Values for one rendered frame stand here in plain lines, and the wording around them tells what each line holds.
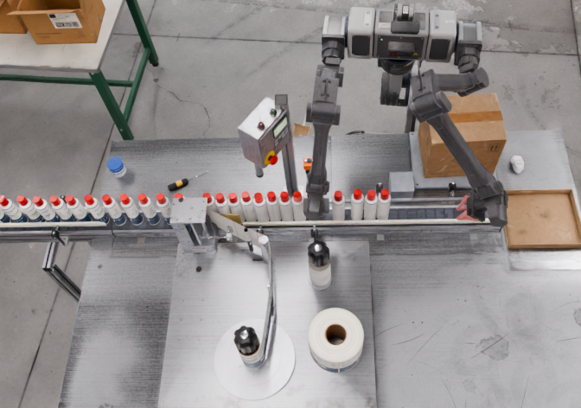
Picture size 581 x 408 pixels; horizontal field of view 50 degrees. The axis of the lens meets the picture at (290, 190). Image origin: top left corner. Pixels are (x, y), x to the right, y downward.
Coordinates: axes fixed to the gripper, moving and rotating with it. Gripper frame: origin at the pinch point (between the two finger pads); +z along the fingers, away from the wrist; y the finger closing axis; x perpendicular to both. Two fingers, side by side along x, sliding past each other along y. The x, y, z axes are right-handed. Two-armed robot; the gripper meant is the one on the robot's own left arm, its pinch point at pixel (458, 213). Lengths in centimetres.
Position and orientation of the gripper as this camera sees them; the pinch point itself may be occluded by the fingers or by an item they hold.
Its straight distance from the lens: 235.9
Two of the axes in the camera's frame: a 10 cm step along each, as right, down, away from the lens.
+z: -5.7, 3.4, 7.4
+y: -1.1, 8.7, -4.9
